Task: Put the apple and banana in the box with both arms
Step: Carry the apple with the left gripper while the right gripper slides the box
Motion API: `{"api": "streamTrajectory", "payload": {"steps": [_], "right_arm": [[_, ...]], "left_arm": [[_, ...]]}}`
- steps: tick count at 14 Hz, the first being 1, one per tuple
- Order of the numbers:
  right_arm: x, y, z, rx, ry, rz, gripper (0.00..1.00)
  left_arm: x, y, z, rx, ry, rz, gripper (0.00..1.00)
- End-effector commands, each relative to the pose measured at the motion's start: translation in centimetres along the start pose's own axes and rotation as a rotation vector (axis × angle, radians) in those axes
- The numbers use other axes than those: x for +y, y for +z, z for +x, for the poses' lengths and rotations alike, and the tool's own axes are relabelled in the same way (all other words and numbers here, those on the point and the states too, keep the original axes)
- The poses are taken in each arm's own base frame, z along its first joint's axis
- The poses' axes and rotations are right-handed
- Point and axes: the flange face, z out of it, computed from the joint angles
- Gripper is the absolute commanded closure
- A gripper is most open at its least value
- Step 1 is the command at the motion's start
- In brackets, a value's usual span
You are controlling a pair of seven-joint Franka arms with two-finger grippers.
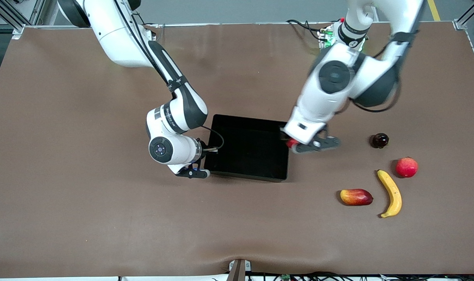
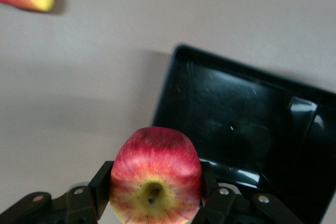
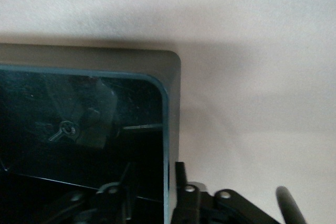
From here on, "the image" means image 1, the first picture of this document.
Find black plastic box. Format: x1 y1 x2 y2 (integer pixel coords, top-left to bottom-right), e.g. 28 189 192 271
204 114 291 183

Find metal table edge bracket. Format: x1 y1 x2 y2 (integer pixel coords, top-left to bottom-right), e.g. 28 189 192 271
228 259 252 281

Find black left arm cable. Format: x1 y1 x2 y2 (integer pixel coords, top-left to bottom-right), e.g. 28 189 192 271
348 29 420 114

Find large red apple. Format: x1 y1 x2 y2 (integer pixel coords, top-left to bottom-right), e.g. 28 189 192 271
395 157 419 178

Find dark purple plum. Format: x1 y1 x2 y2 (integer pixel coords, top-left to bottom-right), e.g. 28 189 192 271
372 133 390 149

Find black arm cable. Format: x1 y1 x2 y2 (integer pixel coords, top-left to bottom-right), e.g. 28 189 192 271
112 0 225 152
348 29 420 114

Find brown table mat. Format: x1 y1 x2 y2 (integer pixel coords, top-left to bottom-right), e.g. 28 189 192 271
0 21 474 278

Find yellow banana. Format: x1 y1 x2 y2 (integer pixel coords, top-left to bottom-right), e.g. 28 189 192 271
377 169 403 219

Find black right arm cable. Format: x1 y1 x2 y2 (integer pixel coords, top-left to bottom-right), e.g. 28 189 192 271
112 0 225 152

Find red yellow mango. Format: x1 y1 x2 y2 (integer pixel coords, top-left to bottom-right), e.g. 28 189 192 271
340 188 374 206

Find aluminium frame profile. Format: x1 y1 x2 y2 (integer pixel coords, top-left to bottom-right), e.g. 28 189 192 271
453 0 474 31
0 0 46 39

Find black cables at arm base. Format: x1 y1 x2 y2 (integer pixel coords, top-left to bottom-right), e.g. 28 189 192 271
286 19 341 41

